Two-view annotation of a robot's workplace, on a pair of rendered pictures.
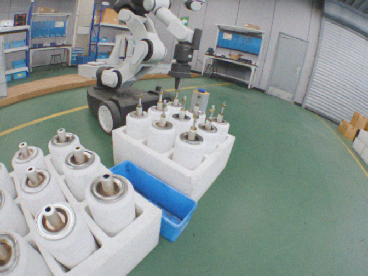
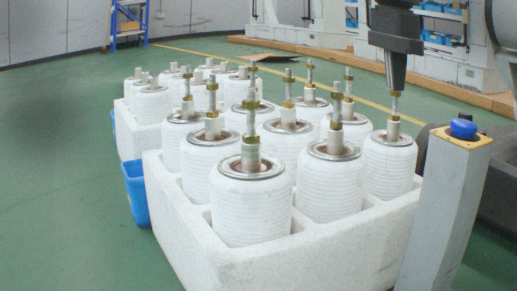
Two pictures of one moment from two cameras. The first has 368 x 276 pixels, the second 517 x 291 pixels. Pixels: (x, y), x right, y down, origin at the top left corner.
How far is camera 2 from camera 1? 1.03 m
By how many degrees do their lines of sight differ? 109
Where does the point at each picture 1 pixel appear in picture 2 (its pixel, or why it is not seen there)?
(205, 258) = (93, 218)
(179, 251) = (118, 210)
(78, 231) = (134, 87)
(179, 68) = (372, 19)
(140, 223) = (132, 123)
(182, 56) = not seen: outside the picture
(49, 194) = (170, 83)
